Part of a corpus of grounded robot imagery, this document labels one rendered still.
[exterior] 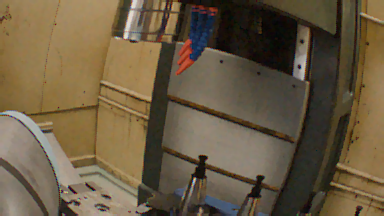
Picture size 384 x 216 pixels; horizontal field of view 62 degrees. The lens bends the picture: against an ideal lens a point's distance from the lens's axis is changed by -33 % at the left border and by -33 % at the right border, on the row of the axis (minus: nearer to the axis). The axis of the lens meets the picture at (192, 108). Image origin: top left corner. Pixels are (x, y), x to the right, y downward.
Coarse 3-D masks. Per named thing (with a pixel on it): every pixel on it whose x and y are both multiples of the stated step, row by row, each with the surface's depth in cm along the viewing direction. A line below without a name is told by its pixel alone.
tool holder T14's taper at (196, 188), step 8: (192, 176) 71; (192, 184) 71; (200, 184) 71; (184, 192) 72; (192, 192) 71; (200, 192) 71; (184, 200) 72; (192, 200) 71; (200, 200) 71; (184, 208) 71; (192, 208) 71; (200, 208) 71
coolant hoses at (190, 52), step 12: (180, 0) 81; (192, 0) 79; (204, 0) 77; (216, 0) 77; (192, 12) 84; (204, 12) 82; (216, 12) 79; (192, 24) 85; (204, 24) 82; (192, 36) 85; (204, 36) 81; (192, 48) 84; (204, 48) 82; (180, 60) 85; (192, 60) 82; (180, 72) 84
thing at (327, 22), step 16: (240, 0) 65; (256, 0) 65; (272, 0) 69; (288, 0) 74; (304, 0) 81; (320, 0) 91; (336, 0) 105; (288, 16) 76; (304, 16) 83; (320, 16) 93
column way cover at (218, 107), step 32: (192, 64) 139; (224, 64) 133; (256, 64) 126; (192, 96) 140; (224, 96) 134; (256, 96) 127; (288, 96) 120; (192, 128) 142; (224, 128) 135; (256, 128) 128; (288, 128) 121; (192, 160) 143; (224, 160) 136; (256, 160) 129; (288, 160) 122; (224, 192) 138
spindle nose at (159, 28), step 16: (128, 0) 85; (144, 0) 84; (160, 0) 85; (176, 0) 87; (128, 16) 86; (144, 16) 85; (160, 16) 86; (176, 16) 88; (112, 32) 90; (128, 32) 86; (144, 32) 86; (160, 32) 87; (176, 32) 90
